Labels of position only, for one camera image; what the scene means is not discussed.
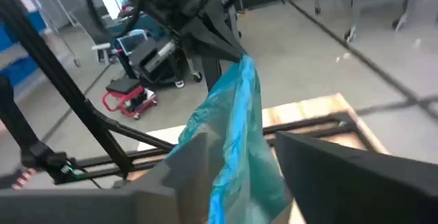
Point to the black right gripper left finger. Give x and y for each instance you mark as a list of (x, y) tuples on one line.
[(102, 207)]

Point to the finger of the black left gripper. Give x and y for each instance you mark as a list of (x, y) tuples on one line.
[(208, 40), (227, 34)]

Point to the blue equipment cart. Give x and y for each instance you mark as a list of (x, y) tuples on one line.
[(154, 28)]

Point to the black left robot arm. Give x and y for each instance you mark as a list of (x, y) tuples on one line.
[(212, 73)]

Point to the black aluminium table frame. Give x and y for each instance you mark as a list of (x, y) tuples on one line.
[(61, 76)]

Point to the light blue teach pendant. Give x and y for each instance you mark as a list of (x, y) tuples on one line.
[(131, 42)]

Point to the grey office chair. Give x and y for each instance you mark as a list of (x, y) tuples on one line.
[(101, 47)]

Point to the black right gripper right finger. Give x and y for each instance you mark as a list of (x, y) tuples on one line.
[(359, 189)]

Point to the blue shelf bins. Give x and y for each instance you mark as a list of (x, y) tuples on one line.
[(17, 70)]

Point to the red rolling stool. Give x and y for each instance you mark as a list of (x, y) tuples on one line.
[(128, 97)]

